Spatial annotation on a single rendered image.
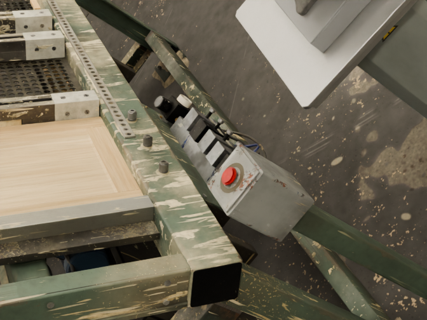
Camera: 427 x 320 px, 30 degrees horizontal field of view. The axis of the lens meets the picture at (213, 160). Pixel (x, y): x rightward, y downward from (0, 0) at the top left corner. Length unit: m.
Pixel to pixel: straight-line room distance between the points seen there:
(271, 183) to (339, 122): 1.28
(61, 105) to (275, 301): 0.82
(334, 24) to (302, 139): 1.13
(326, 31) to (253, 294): 0.63
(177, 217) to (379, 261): 0.51
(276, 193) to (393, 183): 1.02
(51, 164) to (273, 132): 1.25
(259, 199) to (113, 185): 0.48
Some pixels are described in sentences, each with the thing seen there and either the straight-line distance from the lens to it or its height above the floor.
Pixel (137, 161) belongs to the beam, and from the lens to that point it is 2.01.
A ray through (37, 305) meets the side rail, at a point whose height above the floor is 1.16.
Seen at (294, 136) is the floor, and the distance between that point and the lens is 3.01.
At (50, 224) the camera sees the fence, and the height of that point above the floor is 1.10.
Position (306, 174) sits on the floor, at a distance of 2.88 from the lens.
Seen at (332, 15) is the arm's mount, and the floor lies 0.80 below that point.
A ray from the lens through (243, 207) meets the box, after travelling 1.63.
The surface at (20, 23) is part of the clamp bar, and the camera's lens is 2.80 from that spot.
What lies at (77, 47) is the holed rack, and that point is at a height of 0.89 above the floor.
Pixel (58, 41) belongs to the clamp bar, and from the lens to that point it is 2.64.
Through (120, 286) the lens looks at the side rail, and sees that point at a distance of 1.64.
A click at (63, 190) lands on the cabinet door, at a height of 1.04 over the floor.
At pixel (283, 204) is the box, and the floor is 0.83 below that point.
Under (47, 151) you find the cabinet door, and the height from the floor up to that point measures 1.04.
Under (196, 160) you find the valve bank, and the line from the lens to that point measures 2.10.
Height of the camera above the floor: 1.95
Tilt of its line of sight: 36 degrees down
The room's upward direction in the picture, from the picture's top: 61 degrees counter-clockwise
